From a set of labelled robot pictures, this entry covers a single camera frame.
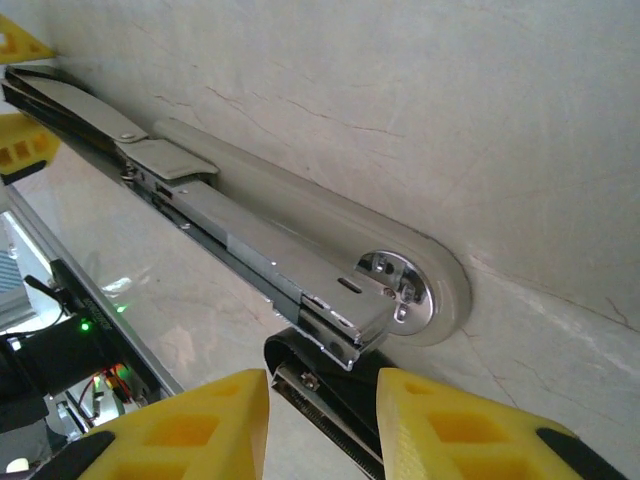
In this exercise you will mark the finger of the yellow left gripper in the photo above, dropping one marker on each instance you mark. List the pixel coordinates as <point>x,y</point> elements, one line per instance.
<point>25,145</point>
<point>20,42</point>

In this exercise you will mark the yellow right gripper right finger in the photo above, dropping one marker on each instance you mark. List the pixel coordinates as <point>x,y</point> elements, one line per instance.
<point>475,440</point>

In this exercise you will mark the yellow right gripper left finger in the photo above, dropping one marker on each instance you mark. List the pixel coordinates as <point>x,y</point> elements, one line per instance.
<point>200,430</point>

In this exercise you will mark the black stapler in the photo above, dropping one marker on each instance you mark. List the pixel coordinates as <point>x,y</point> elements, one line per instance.
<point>345,395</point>

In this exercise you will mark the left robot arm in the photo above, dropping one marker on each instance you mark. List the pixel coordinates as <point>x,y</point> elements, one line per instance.
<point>45,355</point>

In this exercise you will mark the long aluminium base rail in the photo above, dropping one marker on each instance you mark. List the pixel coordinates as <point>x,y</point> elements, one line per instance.
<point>150,370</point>

